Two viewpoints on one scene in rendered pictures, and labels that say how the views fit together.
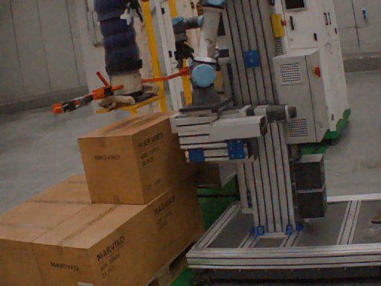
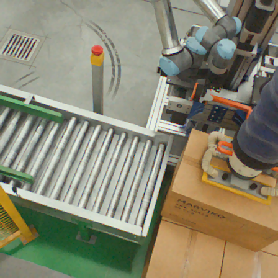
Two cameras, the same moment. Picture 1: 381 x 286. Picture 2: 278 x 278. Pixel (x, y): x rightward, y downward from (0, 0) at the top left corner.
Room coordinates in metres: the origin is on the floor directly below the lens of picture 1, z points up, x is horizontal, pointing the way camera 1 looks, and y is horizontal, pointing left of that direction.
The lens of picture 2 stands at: (3.90, 0.90, 2.59)
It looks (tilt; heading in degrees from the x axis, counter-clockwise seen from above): 60 degrees down; 251
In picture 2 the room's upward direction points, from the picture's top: 10 degrees clockwise
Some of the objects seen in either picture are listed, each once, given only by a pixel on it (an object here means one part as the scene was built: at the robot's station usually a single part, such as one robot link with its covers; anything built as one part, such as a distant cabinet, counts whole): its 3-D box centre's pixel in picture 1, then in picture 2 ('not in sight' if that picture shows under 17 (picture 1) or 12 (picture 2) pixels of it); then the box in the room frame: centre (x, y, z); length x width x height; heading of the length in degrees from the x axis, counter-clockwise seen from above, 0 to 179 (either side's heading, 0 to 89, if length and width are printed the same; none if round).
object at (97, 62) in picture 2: not in sight; (98, 102); (3.71, -0.57, 0.50); 0.07 x 0.07 x 1.00; 62
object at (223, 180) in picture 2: (117, 102); (238, 182); (3.17, 0.38, 1.08); 0.34 x 0.10 x 0.05; 150
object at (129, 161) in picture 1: (138, 155); (224, 192); (3.11, 0.31, 0.74); 0.60 x 0.40 x 0.40; 149
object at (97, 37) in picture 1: (98, 26); not in sight; (4.52, 0.60, 1.62); 0.20 x 0.05 x 0.30; 152
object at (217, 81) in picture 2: (181, 49); (215, 77); (3.22, -0.06, 1.32); 0.09 x 0.08 x 0.12; 150
